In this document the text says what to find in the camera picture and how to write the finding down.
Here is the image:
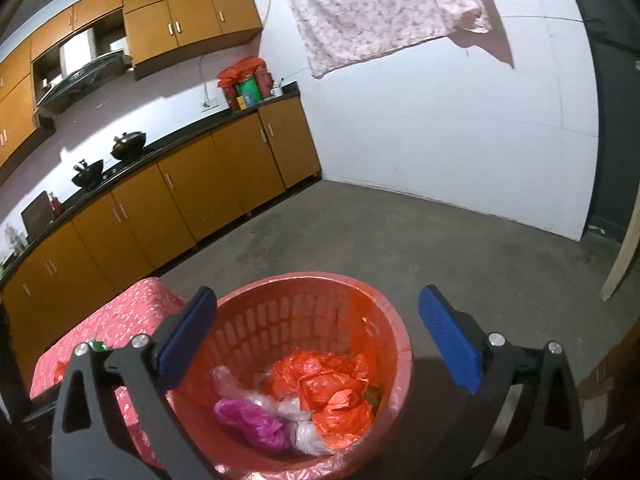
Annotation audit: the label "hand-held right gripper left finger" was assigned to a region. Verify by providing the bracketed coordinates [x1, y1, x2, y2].
[50, 286, 221, 480]

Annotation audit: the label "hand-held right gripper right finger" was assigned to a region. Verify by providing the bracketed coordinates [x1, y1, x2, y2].
[419, 285, 586, 480]

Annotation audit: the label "red plastic basket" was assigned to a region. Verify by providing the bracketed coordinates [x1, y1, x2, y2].
[162, 271, 415, 480]

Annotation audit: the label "magenta plastic bag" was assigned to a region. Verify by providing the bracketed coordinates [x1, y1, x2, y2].
[214, 398, 286, 451]

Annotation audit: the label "round red plastic bag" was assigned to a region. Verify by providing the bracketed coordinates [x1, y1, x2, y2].
[267, 350, 371, 396]

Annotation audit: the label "large clear plastic bag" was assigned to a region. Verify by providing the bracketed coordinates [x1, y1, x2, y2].
[250, 392, 316, 423]

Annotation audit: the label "large red plastic bag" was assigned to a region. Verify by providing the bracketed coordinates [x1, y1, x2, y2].
[312, 400, 376, 453]

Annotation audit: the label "white plastic bag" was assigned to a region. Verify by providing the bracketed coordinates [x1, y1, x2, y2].
[295, 420, 336, 456]

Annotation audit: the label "pink floral tablecloth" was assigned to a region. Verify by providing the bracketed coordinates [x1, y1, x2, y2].
[29, 277, 201, 461]

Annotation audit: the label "orange base cabinets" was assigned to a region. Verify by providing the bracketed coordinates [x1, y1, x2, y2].
[0, 95, 322, 401]

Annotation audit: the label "wooden plank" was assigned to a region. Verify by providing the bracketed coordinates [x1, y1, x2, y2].
[600, 210, 640, 303]

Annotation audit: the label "black wok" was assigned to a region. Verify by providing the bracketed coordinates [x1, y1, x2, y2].
[71, 159, 106, 191]

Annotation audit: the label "brown cutting board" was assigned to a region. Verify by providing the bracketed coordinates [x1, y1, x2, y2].
[21, 191, 55, 243]

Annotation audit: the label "glass jar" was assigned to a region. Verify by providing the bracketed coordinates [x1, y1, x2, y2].
[2, 224, 26, 256]

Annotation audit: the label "black lidded pot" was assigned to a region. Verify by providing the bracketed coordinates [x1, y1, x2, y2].
[110, 131, 147, 161]

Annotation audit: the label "black countertop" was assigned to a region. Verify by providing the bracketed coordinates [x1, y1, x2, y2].
[0, 81, 301, 286]

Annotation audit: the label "red bag with boxes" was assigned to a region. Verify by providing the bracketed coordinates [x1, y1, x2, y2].
[217, 57, 273, 112]

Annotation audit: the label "range hood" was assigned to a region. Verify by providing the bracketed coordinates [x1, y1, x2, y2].
[32, 52, 133, 118]

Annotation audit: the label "hanging floral cloth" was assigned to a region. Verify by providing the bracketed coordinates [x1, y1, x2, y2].
[270, 0, 493, 79]

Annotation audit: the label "orange wall cabinets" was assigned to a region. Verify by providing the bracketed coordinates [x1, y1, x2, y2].
[0, 0, 264, 171]

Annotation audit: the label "clothesline wire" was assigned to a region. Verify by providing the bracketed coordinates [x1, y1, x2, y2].
[492, 14, 640, 25]

